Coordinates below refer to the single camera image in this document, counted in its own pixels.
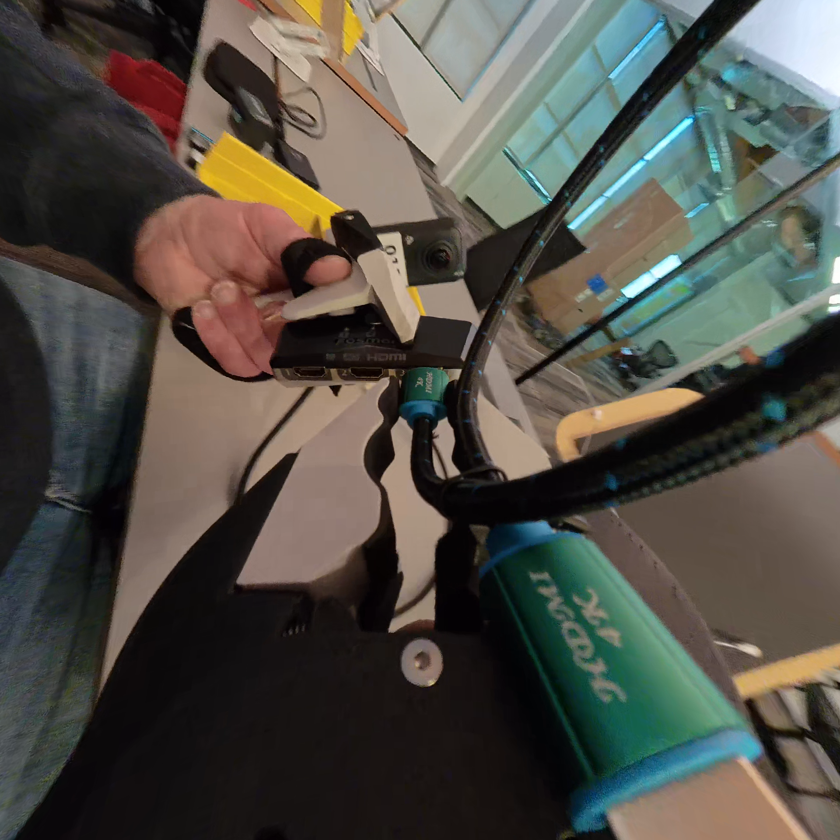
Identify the black HDMI switch box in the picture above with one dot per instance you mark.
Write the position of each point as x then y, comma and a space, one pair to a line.
367, 358

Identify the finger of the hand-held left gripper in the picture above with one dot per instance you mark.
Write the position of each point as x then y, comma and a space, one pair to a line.
390, 295

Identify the white papers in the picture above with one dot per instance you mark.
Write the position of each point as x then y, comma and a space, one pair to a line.
289, 43

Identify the person's legs blue jeans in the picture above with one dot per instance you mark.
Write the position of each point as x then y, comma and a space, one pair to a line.
79, 394

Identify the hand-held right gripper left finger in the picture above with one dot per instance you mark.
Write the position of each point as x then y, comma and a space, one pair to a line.
308, 518

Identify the small black box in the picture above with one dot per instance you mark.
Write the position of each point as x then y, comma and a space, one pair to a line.
296, 164

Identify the wood-rimmed black board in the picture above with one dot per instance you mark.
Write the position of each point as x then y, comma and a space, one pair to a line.
754, 558

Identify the yellow plastic bin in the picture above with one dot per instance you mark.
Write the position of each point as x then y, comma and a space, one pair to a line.
262, 177

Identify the large cardboard box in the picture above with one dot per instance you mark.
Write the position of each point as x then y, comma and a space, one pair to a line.
630, 249

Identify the black office chair back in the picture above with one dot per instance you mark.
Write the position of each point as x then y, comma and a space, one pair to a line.
558, 253

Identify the person's left forearm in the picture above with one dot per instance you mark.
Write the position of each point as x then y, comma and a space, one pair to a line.
79, 151

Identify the black oval device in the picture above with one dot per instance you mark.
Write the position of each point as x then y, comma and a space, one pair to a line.
239, 85

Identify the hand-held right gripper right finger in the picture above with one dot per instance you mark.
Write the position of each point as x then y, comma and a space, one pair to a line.
459, 577

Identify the red storage tote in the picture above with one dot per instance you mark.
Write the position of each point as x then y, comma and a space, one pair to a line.
144, 92

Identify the person's left hand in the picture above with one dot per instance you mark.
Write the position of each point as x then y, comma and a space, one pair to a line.
210, 262

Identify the wooden desk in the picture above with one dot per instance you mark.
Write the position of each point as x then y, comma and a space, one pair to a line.
367, 92

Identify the black floor pole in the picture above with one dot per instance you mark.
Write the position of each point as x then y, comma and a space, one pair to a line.
656, 287

